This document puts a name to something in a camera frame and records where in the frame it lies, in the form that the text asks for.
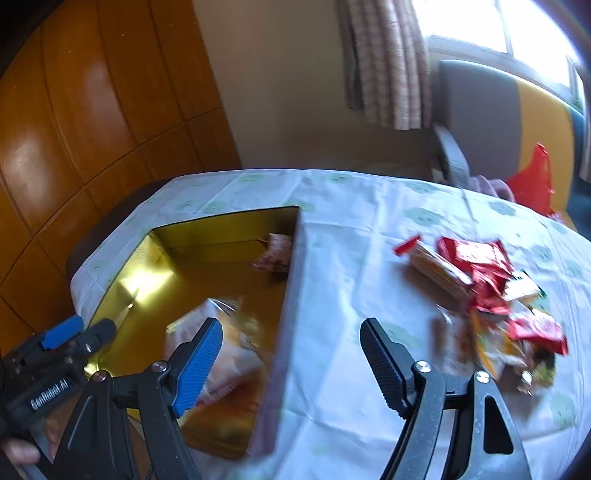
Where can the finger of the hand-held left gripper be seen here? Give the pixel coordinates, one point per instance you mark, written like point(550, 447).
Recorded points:
point(62, 331)
point(99, 334)

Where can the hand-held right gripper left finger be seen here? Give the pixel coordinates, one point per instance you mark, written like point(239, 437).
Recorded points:
point(198, 369)

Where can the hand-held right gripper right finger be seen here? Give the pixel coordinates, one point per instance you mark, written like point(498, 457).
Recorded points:
point(383, 364)

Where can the large white bread packet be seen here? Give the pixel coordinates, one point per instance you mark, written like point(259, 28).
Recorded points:
point(235, 364)

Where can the red-ended rice cracker packet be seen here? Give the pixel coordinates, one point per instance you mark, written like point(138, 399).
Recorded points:
point(438, 270)

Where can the pile of assorted snack packets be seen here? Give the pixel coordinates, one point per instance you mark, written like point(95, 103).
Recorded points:
point(498, 286)

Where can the pink white snack packet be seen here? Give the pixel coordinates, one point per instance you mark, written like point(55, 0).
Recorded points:
point(274, 251)

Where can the person's left hand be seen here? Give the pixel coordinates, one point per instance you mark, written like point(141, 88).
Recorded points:
point(18, 452)

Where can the white cloud-print tablecloth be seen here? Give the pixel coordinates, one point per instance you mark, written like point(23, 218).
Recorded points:
point(351, 258)

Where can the pink cloth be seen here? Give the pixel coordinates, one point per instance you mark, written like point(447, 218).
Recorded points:
point(489, 185)

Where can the wooden wardrobe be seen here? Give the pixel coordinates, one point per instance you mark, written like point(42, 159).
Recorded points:
point(92, 115)

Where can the red plastic bag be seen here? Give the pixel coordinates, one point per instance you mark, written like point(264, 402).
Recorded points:
point(531, 184)

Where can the grey yellow blue armchair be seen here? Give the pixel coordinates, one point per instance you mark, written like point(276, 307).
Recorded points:
point(480, 106)

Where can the patterned beige curtain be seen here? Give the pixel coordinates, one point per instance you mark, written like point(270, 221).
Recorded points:
point(388, 69)

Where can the window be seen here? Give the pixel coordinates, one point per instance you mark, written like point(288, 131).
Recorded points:
point(461, 23)

